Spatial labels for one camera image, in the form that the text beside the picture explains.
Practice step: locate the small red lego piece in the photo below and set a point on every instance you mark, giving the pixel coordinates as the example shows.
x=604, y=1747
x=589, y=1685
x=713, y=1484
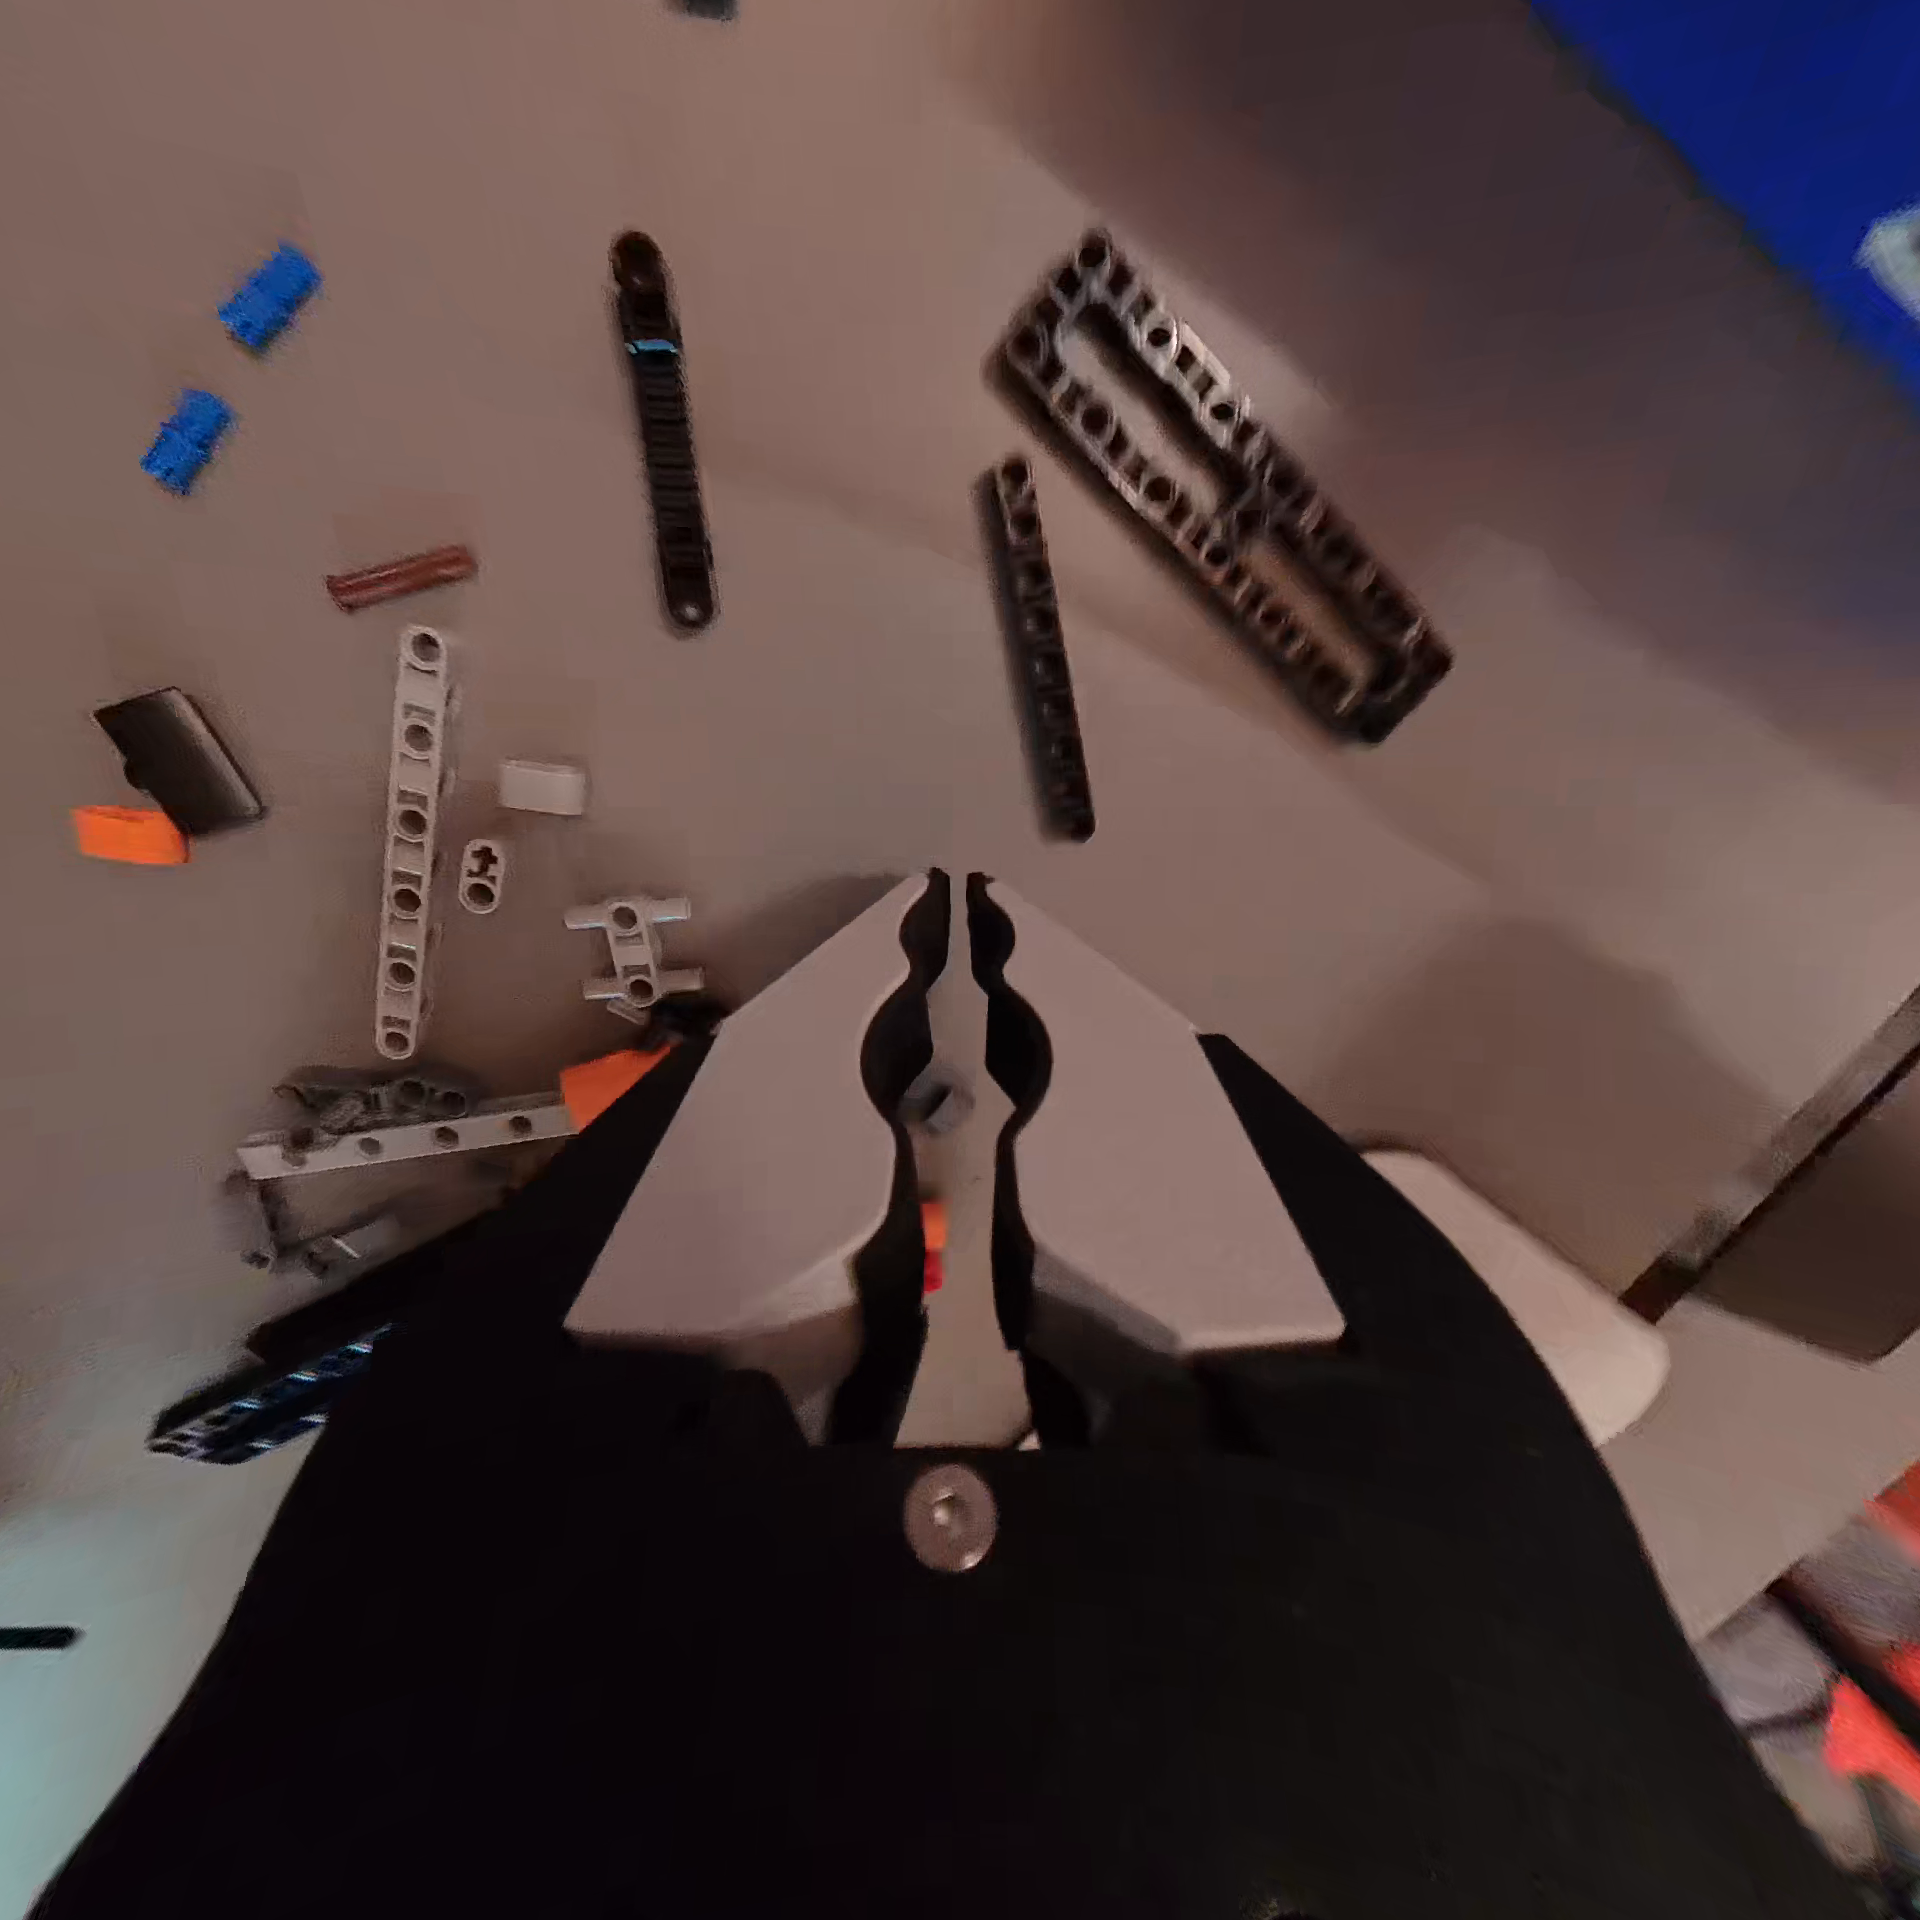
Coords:
x=930, y=1244

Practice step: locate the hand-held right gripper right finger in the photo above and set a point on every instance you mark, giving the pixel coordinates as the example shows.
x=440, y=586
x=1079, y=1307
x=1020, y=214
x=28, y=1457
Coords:
x=1172, y=1201

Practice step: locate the orange grey blurred object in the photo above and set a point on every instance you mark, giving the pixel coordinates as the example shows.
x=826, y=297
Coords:
x=1845, y=1680

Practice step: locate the long blue lego pin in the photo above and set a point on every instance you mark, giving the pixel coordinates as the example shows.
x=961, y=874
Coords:
x=271, y=297
x=188, y=440

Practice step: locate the short light grey lego block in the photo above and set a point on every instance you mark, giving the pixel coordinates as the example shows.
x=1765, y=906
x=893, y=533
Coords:
x=542, y=788

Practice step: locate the black lego frame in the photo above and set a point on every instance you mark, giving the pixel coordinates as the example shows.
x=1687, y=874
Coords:
x=271, y=1395
x=1119, y=461

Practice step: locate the black lego beam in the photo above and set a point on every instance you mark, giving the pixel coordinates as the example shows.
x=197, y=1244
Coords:
x=1037, y=645

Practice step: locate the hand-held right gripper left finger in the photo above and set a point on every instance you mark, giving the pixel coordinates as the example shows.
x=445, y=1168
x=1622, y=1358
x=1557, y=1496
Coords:
x=721, y=1201

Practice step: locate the white monitor stand base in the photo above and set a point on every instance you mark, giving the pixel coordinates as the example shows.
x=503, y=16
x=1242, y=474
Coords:
x=1560, y=1320

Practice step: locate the black curved lego panel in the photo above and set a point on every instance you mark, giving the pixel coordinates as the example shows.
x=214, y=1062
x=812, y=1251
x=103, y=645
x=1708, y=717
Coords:
x=181, y=757

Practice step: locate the orange lego block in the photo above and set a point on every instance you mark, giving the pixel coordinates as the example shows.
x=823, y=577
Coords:
x=128, y=835

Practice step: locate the small grey lego liftarm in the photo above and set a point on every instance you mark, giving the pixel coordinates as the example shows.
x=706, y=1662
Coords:
x=482, y=884

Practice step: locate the long light grey lego beam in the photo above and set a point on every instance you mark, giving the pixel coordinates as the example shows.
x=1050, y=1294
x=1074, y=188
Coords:
x=405, y=1140
x=408, y=838

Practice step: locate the brown lego axle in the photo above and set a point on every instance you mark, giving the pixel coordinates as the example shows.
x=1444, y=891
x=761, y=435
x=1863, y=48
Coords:
x=401, y=579

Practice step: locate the grey desk edge panel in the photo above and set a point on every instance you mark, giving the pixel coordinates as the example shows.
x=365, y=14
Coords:
x=1800, y=1230

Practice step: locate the blue plastic bin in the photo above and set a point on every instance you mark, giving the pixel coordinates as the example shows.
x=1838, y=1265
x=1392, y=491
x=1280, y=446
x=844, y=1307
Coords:
x=1770, y=106

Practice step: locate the black lego gear rack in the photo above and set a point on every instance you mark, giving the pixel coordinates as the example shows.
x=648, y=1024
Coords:
x=669, y=450

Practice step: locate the grey lego cross connector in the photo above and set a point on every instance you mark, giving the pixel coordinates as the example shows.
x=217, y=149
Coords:
x=639, y=954

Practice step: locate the heap of mixed lego pieces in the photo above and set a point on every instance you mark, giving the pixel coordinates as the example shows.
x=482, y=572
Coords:
x=609, y=1083

